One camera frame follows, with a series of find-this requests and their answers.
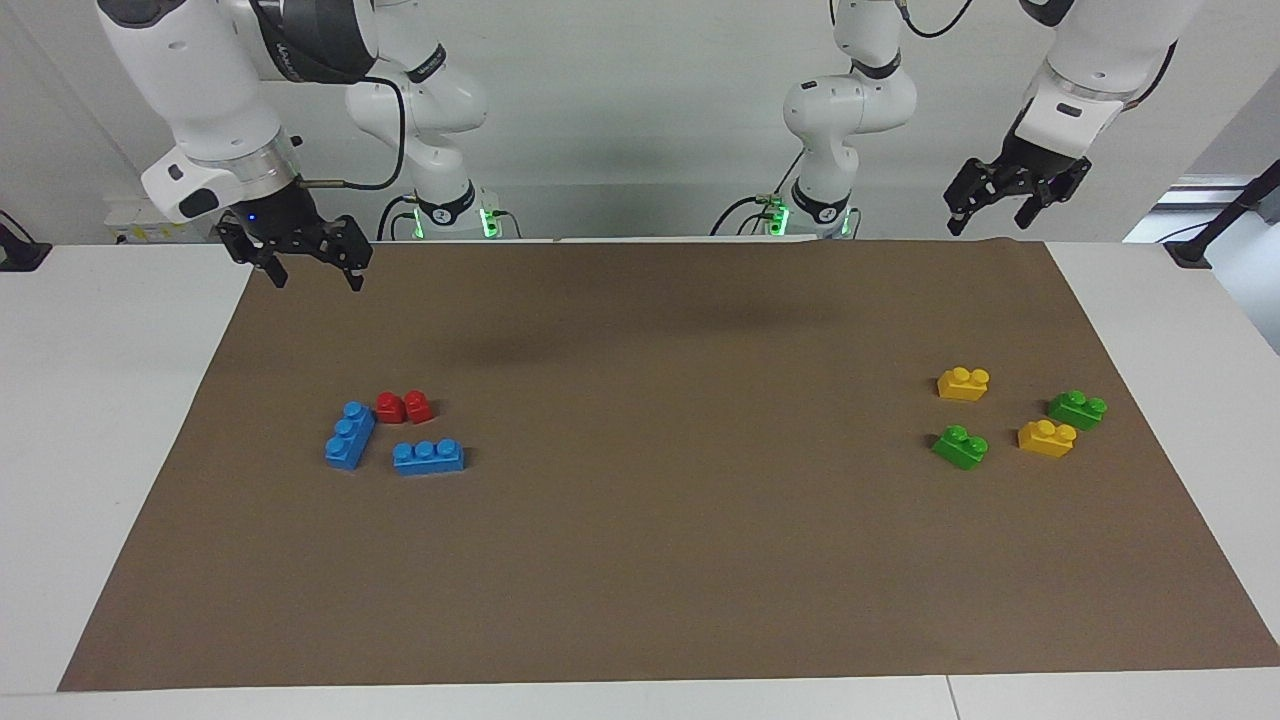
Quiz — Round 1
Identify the blue three-stud toy brick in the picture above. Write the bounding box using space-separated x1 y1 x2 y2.
392 439 466 477
324 401 377 471

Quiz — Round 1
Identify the green two-stud toy brick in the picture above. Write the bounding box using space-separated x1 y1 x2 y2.
1047 390 1109 432
931 425 990 471

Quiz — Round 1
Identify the red two-stud toy brick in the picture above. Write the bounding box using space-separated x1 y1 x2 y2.
375 390 435 426

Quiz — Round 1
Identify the white power strip box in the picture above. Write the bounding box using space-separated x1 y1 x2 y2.
105 195 223 246

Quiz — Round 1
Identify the yellow two-stud toy brick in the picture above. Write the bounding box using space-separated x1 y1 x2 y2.
937 367 992 402
1017 419 1079 459

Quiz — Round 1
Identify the black stand with clamp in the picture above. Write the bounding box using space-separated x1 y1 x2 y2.
1165 160 1280 269

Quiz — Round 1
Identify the black table clamp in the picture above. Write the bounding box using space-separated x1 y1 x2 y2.
0 210 53 273

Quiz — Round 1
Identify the brown paper table mat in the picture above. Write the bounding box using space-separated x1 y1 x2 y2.
57 238 1280 693

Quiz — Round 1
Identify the black base power cable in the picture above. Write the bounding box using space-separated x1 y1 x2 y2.
376 194 421 241
710 148 806 238

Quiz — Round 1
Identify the black right arm gripper cable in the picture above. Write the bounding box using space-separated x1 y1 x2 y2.
298 75 409 193

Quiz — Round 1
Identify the black arm gripper cable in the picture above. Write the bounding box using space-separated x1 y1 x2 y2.
895 0 979 41
298 75 409 193

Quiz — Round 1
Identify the black left arm gripper cable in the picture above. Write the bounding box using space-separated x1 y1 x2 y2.
895 0 979 41

